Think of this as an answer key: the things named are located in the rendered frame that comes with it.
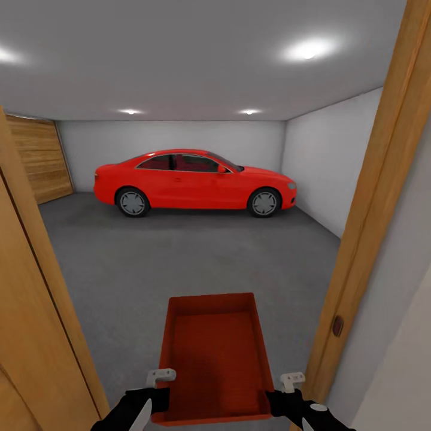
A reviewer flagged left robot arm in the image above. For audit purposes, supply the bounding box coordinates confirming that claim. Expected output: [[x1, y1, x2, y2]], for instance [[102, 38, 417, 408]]
[[90, 369, 176, 431]]

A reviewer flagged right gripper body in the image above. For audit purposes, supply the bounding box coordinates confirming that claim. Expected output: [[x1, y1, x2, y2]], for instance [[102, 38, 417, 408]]
[[268, 388, 302, 424]]

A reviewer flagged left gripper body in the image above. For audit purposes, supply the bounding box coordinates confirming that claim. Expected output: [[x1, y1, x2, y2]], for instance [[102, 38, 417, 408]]
[[148, 387, 170, 415]]

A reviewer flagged storage box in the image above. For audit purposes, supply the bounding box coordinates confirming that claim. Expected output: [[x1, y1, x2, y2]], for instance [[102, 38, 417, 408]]
[[151, 293, 275, 427]]

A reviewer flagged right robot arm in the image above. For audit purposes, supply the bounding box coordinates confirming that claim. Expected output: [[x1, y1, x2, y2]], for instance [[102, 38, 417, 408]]
[[268, 372, 356, 431]]

